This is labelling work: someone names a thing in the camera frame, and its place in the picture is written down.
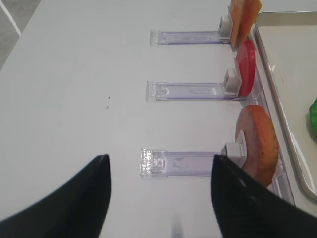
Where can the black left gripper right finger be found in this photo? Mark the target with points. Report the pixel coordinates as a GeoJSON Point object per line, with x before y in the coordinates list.
{"type": "Point", "coordinates": [244, 208]}

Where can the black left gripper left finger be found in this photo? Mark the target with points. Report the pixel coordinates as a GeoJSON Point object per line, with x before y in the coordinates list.
{"type": "Point", "coordinates": [75, 210]}

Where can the orange cheese slice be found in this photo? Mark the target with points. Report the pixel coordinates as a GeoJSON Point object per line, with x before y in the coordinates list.
{"type": "Point", "coordinates": [236, 8]}
{"type": "Point", "coordinates": [250, 12]}

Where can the green lettuce leaf on tray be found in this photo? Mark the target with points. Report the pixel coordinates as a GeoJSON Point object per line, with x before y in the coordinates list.
{"type": "Point", "coordinates": [313, 116]}

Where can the red tomato slice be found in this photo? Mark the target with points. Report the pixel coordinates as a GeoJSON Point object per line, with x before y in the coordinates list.
{"type": "Point", "coordinates": [246, 64]}

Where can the bun half on left rack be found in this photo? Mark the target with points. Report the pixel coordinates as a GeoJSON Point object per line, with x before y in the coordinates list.
{"type": "Point", "coordinates": [261, 143]}

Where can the clear pusher track bottom left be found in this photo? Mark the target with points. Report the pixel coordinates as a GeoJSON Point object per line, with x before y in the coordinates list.
{"type": "Point", "coordinates": [163, 163]}

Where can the clear pusher track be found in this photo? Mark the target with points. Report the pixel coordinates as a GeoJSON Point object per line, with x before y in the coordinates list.
{"type": "Point", "coordinates": [163, 163]}
{"type": "Point", "coordinates": [228, 90]}
{"type": "Point", "coordinates": [221, 36]}

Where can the clear pusher track middle left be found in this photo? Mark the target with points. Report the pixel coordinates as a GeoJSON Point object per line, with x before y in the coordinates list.
{"type": "Point", "coordinates": [228, 90]}

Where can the white metal tray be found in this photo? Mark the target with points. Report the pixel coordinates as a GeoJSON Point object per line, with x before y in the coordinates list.
{"type": "Point", "coordinates": [287, 43]}

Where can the clear pusher track top left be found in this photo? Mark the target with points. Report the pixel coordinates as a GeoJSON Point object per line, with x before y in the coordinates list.
{"type": "Point", "coordinates": [221, 36]}

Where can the clear left front rail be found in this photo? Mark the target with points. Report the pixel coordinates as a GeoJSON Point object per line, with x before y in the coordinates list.
{"type": "Point", "coordinates": [280, 183]}

